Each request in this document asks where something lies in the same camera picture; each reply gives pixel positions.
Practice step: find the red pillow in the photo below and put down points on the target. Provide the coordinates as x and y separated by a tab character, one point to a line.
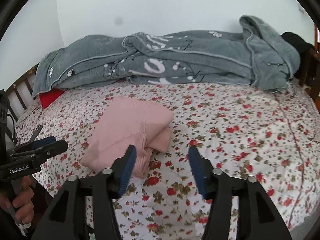
47	98

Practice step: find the person's left hand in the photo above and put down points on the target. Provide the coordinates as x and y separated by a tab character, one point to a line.
23	203

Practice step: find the grey floral blanket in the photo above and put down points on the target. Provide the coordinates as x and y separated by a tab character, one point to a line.
257	57

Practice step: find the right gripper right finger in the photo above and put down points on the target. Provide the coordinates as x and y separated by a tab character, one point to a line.
258	217

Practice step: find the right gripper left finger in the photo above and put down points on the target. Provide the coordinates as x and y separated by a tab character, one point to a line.
65	218

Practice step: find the black garment on footboard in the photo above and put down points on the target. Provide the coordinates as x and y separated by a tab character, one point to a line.
297	42

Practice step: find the pink knit sweater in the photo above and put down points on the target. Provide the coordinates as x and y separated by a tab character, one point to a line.
129	121

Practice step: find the floral bed sheet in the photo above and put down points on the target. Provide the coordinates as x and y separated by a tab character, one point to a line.
241	130

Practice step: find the orange wooden door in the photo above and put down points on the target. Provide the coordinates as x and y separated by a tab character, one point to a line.
317	39

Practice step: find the wooden bed headboard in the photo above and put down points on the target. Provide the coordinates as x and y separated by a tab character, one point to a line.
20	93

